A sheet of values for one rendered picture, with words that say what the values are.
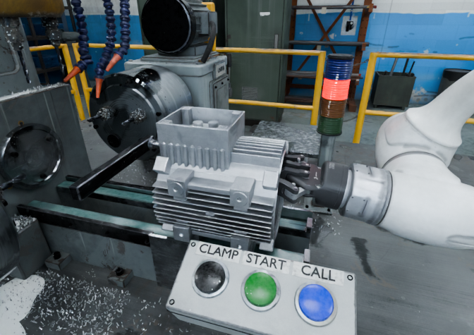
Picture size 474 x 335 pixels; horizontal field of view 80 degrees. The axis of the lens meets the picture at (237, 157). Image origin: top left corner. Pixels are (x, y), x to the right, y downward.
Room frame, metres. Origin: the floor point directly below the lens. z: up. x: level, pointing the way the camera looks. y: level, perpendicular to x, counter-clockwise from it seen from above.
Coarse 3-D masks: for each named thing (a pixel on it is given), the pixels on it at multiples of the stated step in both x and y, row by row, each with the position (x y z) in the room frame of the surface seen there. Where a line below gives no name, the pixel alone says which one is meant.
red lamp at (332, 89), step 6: (324, 78) 0.69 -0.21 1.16; (324, 84) 0.68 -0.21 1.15; (330, 84) 0.66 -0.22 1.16; (336, 84) 0.66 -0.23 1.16; (342, 84) 0.65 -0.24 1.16; (348, 84) 0.67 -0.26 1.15; (324, 90) 0.67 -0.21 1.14; (330, 90) 0.66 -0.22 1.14; (336, 90) 0.65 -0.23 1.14; (342, 90) 0.65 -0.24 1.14; (324, 96) 0.67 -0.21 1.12; (330, 96) 0.66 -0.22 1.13; (336, 96) 0.66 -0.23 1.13; (342, 96) 0.66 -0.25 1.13
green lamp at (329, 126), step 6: (318, 120) 0.69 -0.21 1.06; (324, 120) 0.66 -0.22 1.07; (330, 120) 0.66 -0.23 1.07; (336, 120) 0.66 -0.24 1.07; (342, 120) 0.66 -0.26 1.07; (318, 126) 0.68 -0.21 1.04; (324, 126) 0.66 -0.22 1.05; (330, 126) 0.66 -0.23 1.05; (336, 126) 0.66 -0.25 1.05; (324, 132) 0.66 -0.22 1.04; (330, 132) 0.66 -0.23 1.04; (336, 132) 0.66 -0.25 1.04
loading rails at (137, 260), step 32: (64, 192) 0.59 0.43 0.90; (96, 192) 0.57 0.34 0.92; (128, 192) 0.57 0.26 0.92; (64, 224) 0.47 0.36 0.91; (96, 224) 0.44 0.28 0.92; (128, 224) 0.45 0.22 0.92; (160, 224) 0.52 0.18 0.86; (288, 224) 0.45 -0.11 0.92; (64, 256) 0.46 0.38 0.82; (96, 256) 0.45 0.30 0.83; (128, 256) 0.43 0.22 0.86; (160, 256) 0.40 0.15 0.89; (288, 256) 0.37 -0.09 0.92
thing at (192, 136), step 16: (176, 112) 0.48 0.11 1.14; (192, 112) 0.51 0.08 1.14; (208, 112) 0.50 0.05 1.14; (224, 112) 0.49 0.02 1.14; (240, 112) 0.48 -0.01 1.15; (160, 128) 0.42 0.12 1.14; (176, 128) 0.41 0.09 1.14; (192, 128) 0.41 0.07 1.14; (208, 128) 0.40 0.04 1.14; (224, 128) 0.40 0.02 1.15; (240, 128) 0.46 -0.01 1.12; (160, 144) 0.42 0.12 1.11; (176, 144) 0.41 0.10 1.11; (192, 144) 0.41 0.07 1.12; (208, 144) 0.40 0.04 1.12; (224, 144) 0.39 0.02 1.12; (176, 160) 0.42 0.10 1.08; (192, 160) 0.40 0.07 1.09; (208, 160) 0.40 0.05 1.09; (224, 160) 0.39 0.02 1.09
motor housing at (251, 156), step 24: (240, 144) 0.43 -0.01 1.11; (264, 144) 0.42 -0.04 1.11; (192, 168) 0.40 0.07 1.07; (240, 168) 0.39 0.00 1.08; (264, 168) 0.39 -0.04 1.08; (192, 192) 0.37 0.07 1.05; (216, 192) 0.36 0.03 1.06; (264, 192) 0.36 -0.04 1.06; (168, 216) 0.38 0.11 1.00; (192, 216) 0.37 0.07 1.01; (216, 216) 0.35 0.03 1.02; (240, 216) 0.34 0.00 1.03; (264, 216) 0.33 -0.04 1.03; (264, 240) 0.34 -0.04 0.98
